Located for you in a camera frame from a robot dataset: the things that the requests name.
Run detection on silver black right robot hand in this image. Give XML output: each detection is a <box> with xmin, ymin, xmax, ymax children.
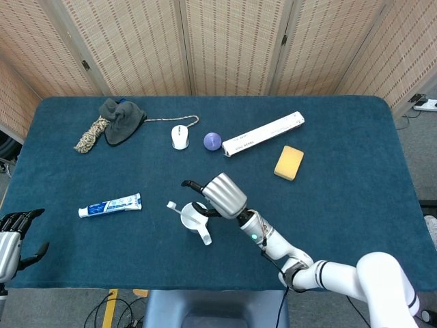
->
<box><xmin>181</xmin><ymin>172</ymin><xmax>248</xmax><ymax>220</ymax></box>

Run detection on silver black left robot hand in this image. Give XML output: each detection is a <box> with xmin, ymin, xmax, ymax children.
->
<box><xmin>0</xmin><ymin>208</ymin><xmax>51</xmax><ymax>284</ymax></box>

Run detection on white toothbrush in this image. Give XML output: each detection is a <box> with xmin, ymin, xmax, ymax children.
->
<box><xmin>166</xmin><ymin>200</ymin><xmax>203</xmax><ymax>229</ymax></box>

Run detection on blue and white toothpaste tube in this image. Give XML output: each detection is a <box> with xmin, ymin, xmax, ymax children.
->
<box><xmin>78</xmin><ymin>192</ymin><xmax>142</xmax><ymax>219</ymax></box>

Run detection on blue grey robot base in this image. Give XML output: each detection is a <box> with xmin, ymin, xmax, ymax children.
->
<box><xmin>142</xmin><ymin>289</ymin><xmax>290</xmax><ymax>328</ymax></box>

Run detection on purple ball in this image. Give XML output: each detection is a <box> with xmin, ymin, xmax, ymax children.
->
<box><xmin>203</xmin><ymin>131</ymin><xmax>223</xmax><ymax>152</ymax></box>

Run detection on yellow sponge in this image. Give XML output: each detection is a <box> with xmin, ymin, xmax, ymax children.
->
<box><xmin>273</xmin><ymin>145</ymin><xmax>305</xmax><ymax>182</ymax></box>

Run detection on long white wrap box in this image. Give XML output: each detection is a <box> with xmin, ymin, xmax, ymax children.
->
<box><xmin>221</xmin><ymin>111</ymin><xmax>306</xmax><ymax>159</ymax></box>

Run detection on white computer mouse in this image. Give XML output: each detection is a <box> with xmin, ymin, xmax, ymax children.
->
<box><xmin>171</xmin><ymin>124</ymin><xmax>190</xmax><ymax>150</ymax></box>

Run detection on blue tablecloth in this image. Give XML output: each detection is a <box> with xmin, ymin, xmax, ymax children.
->
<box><xmin>0</xmin><ymin>95</ymin><xmax>426</xmax><ymax>291</ymax></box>

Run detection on grey knit hat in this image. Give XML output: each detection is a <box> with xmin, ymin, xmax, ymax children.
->
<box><xmin>98</xmin><ymin>98</ymin><xmax>148</xmax><ymax>148</ymax></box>

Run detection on bamboo folding screen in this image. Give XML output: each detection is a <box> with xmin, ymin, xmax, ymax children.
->
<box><xmin>0</xmin><ymin>0</ymin><xmax>437</xmax><ymax>141</ymax></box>

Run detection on white power strip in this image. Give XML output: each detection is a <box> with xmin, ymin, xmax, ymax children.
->
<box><xmin>412</xmin><ymin>98</ymin><xmax>437</xmax><ymax>112</ymax></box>

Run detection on white cup with handle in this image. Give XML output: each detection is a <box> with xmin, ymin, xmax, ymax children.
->
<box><xmin>180</xmin><ymin>201</ymin><xmax>213</xmax><ymax>246</ymax></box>

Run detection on black floor cable loop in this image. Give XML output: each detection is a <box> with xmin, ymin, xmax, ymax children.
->
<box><xmin>83</xmin><ymin>290</ymin><xmax>146</xmax><ymax>328</ymax></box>

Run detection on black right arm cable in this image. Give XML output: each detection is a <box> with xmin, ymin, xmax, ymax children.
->
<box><xmin>261</xmin><ymin>251</ymin><xmax>291</xmax><ymax>328</ymax></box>

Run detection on beige braided rope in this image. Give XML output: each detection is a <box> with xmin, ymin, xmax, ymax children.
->
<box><xmin>73</xmin><ymin>115</ymin><xmax>200</xmax><ymax>154</ymax></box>

